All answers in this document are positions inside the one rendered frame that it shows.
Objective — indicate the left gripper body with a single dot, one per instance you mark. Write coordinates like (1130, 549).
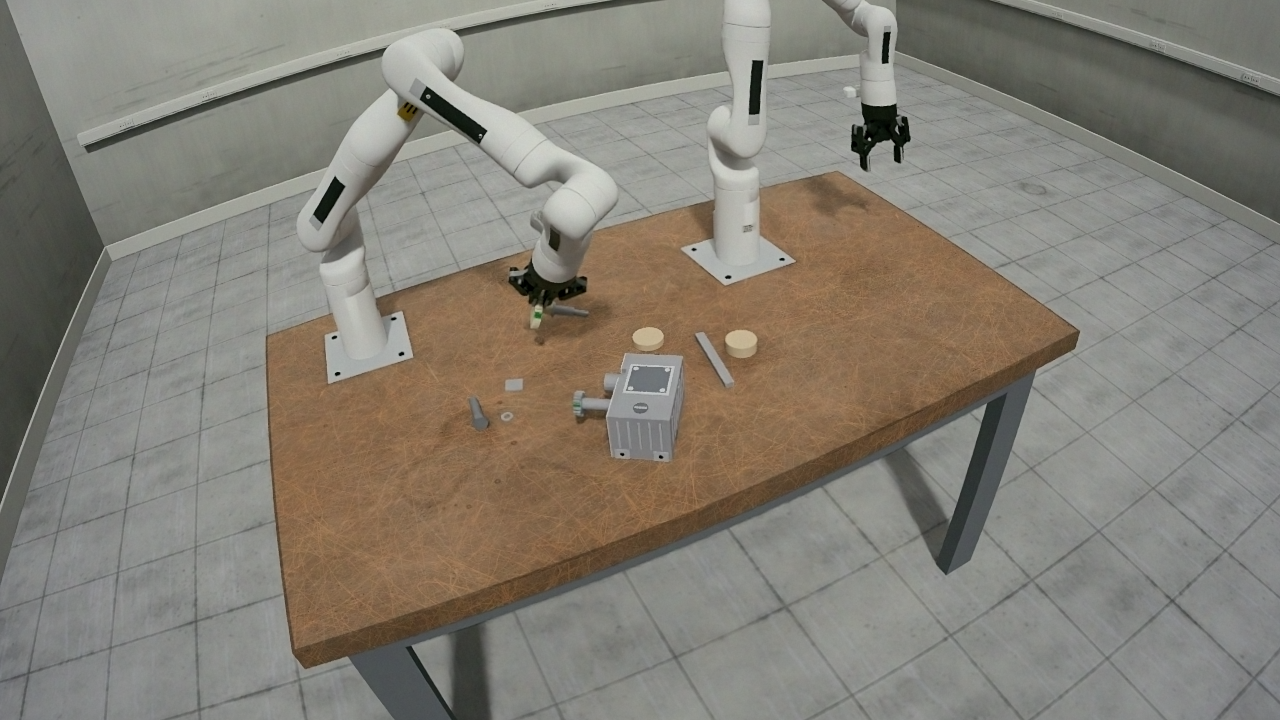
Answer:
(881, 114)

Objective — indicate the grey hex bolt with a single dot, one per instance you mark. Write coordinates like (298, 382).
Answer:
(479, 421)

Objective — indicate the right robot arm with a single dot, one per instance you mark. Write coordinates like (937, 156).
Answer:
(420, 69)

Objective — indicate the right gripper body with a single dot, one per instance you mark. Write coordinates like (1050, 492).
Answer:
(534, 278)

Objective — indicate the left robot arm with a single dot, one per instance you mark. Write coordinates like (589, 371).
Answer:
(745, 40)

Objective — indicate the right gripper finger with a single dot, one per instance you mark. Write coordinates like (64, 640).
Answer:
(579, 288)
(516, 279)

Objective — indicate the grey engine case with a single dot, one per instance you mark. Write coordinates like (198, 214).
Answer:
(640, 417)

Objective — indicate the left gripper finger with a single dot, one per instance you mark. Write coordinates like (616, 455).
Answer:
(859, 142)
(904, 133)

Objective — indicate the grey rectangular bar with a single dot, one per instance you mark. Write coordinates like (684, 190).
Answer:
(714, 360)

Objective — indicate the cream gear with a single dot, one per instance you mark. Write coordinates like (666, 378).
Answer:
(537, 311)

